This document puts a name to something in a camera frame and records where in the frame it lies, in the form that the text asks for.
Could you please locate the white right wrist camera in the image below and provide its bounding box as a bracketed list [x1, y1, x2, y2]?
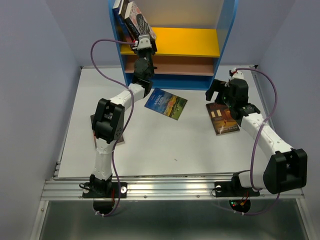
[229, 67, 244, 81]

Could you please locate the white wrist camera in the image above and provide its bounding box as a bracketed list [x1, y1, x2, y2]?
[229, 67, 244, 81]
[134, 34, 152, 51]

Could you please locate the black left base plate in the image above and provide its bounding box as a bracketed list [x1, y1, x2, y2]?
[79, 182, 128, 199]

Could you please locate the dark purple cover book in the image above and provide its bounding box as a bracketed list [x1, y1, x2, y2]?
[90, 114, 125, 148]

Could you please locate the Little Women book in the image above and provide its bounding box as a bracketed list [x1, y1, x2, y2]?
[124, 1, 157, 41]

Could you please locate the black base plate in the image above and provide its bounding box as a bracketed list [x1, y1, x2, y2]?
[213, 181, 260, 198]
[79, 182, 128, 199]

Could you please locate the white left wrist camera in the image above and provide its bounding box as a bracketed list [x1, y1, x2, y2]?
[134, 34, 152, 51]

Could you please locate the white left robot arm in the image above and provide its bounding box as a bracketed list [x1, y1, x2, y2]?
[80, 37, 155, 198]

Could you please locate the Kate DiCamillo dark book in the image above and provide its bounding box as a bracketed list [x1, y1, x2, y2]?
[205, 102, 240, 136]

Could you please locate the aluminium rail frame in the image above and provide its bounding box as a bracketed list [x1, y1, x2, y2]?
[31, 64, 312, 240]

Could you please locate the Jane Eyre blue book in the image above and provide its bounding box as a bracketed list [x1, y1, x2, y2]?
[112, 0, 133, 42]

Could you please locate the blue bookshelf with coloured shelves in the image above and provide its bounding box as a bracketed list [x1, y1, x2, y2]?
[107, 0, 240, 90]

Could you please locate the Animal Farm book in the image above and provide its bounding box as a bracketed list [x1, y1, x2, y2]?
[144, 88, 188, 121]

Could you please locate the Three Days to See book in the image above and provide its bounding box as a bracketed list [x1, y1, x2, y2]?
[118, 0, 135, 41]

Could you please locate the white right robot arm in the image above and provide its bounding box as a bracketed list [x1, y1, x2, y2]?
[205, 78, 308, 195]

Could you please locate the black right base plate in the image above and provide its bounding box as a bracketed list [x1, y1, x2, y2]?
[213, 181, 260, 198]

